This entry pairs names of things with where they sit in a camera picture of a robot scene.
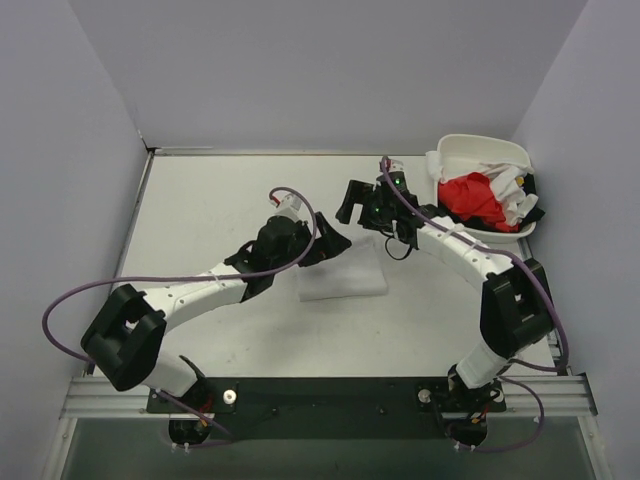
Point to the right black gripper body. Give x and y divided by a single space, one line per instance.
364 208

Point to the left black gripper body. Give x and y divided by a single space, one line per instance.
313 242

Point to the white t shirt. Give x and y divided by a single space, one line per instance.
357 272

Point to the white plastic laundry basket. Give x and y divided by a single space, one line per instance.
459 154

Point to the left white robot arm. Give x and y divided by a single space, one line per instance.
125 338

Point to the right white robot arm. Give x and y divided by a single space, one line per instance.
514 311

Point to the red t shirt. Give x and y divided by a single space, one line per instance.
470 198

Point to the white clothes in basket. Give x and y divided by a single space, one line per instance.
484 196

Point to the black t shirt in basket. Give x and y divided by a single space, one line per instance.
518 196

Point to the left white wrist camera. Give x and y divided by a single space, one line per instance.
289 206

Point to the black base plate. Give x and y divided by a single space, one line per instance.
333 408

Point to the aluminium rail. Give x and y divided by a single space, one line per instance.
561 396

